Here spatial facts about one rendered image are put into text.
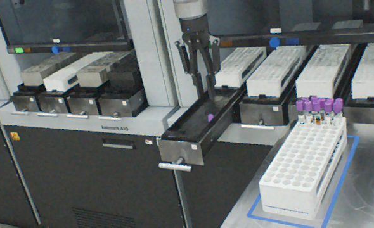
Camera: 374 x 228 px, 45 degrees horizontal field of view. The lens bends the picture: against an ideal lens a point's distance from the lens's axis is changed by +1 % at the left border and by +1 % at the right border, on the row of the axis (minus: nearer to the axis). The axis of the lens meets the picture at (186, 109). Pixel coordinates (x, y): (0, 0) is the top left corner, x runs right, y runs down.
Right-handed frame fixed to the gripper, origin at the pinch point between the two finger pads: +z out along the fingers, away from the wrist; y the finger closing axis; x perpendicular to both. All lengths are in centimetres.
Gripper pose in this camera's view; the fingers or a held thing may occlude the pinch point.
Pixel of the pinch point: (205, 85)
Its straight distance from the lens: 127.7
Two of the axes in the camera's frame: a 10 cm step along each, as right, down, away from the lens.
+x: -4.5, 4.4, -7.8
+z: 1.8, 9.0, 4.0
